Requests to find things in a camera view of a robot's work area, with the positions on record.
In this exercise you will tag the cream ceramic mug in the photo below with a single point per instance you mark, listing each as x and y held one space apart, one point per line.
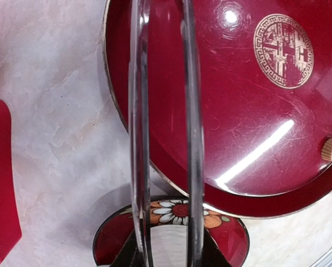
169 245

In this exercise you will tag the round dark red tray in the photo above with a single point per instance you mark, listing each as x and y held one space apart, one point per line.
266 81

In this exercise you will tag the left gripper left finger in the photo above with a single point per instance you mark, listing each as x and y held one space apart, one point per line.
129 255

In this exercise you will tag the red chocolate box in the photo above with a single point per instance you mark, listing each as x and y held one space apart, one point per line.
10 230

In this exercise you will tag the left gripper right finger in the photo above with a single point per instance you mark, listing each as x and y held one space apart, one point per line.
212 256

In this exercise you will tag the metal serving tongs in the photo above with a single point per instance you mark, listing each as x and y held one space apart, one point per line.
138 129

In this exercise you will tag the floral dark red saucer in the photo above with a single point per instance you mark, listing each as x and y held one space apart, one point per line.
228 233

